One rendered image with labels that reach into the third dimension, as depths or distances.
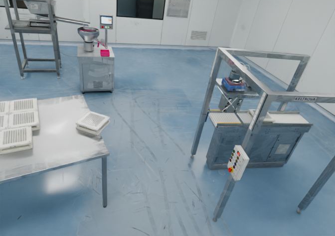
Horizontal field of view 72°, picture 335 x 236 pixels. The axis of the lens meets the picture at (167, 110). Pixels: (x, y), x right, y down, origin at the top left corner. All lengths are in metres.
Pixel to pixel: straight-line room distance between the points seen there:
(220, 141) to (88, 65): 2.67
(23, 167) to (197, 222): 1.80
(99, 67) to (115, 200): 2.48
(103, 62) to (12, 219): 2.73
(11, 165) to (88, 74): 2.61
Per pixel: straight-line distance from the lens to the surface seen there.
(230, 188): 2.43
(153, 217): 2.75
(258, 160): 3.56
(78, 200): 2.90
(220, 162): 3.28
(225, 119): 2.89
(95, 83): 4.56
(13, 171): 2.18
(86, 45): 4.52
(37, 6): 5.00
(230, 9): 8.30
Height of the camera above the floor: 2.32
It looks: 33 degrees down
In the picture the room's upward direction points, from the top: 9 degrees clockwise
